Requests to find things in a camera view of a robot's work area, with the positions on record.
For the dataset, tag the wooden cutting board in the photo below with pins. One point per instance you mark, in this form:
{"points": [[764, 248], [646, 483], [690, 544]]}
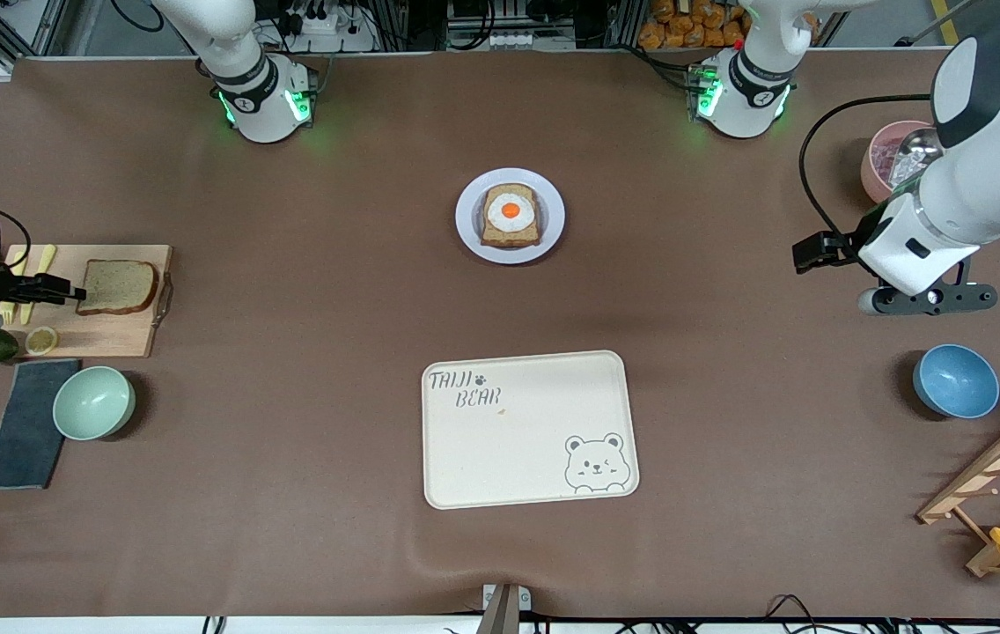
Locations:
{"points": [[104, 335]]}

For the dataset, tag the plain brown bread slice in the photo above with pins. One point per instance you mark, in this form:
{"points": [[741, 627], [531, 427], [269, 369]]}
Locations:
{"points": [[121, 286]]}

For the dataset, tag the white power strip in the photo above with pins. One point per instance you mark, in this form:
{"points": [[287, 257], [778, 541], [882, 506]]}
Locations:
{"points": [[515, 40], [333, 35]]}

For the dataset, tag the round pale lavender plate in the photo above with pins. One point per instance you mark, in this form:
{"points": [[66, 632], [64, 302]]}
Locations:
{"points": [[466, 231]]}

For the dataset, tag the clear ice cubes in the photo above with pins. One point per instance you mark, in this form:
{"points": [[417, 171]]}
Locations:
{"points": [[883, 158]]}

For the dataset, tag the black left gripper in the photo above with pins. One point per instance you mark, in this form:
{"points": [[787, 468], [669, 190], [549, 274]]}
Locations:
{"points": [[852, 242]]}

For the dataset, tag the wooden drying rack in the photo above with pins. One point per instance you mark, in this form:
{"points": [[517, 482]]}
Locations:
{"points": [[993, 467]]}

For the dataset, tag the dark grey cloth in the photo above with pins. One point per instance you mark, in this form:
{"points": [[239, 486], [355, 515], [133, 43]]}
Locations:
{"points": [[20, 440]]}

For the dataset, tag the blue bowl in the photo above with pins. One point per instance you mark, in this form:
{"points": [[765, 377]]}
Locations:
{"points": [[956, 381]]}

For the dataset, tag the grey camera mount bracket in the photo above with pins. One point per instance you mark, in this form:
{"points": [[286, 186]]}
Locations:
{"points": [[500, 612]]}

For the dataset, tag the orange snack bags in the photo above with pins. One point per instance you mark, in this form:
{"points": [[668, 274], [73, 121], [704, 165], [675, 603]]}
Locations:
{"points": [[685, 31]]}

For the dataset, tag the cream tray with bear print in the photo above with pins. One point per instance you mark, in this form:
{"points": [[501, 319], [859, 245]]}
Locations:
{"points": [[518, 458]]}

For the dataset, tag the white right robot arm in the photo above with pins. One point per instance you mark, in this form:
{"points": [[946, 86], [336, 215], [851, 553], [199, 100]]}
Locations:
{"points": [[262, 110]]}

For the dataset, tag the yellow plastic knife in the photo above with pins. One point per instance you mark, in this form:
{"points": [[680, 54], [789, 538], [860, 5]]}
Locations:
{"points": [[44, 260]]}

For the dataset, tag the pink bowl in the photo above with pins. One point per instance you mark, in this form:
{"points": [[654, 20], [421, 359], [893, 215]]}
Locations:
{"points": [[870, 180]]}

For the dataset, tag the fried egg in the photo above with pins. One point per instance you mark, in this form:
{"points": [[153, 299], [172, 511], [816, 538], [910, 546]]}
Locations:
{"points": [[511, 210]]}

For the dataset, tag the brown table mat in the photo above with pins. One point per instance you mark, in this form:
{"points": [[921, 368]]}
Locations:
{"points": [[289, 264]]}

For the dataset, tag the lemon slice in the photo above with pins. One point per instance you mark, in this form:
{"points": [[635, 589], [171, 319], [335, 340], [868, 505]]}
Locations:
{"points": [[41, 341]]}

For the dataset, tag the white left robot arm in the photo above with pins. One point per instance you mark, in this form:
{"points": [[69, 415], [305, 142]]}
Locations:
{"points": [[993, 194]]}

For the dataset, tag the yellow plastic fork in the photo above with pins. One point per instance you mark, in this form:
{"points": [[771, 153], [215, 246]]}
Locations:
{"points": [[18, 262]]}

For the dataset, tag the mint green bowl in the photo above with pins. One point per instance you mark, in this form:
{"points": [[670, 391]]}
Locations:
{"points": [[93, 403]]}

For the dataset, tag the toasted bread slice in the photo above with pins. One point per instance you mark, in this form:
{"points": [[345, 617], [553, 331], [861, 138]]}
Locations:
{"points": [[509, 240]]}

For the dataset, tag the metal scoop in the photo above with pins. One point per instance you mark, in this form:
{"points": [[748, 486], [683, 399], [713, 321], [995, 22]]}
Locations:
{"points": [[914, 150]]}

